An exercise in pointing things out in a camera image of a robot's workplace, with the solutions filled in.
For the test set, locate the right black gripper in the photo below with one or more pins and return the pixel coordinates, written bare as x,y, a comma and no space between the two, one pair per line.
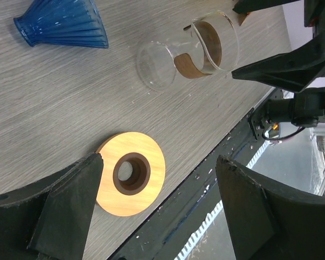
296,70

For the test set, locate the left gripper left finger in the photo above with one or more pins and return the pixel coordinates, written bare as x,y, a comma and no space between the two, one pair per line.
50,218

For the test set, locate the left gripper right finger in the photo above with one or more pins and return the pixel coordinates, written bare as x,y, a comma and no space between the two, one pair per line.
268,219

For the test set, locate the glass carafe with wood band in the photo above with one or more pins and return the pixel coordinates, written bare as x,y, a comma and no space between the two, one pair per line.
208,45

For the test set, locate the wooden dripper ring holder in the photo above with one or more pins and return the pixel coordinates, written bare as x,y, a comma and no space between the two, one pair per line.
133,173

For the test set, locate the blue glass dripper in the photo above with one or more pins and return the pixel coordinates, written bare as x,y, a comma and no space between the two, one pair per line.
64,23

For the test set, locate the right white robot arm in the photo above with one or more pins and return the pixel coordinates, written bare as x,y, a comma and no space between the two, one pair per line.
306,109

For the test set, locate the brown paper filter stack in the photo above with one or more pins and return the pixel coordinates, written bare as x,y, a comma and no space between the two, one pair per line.
241,18

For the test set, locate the white slotted cable duct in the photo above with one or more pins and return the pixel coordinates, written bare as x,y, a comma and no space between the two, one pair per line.
211,240

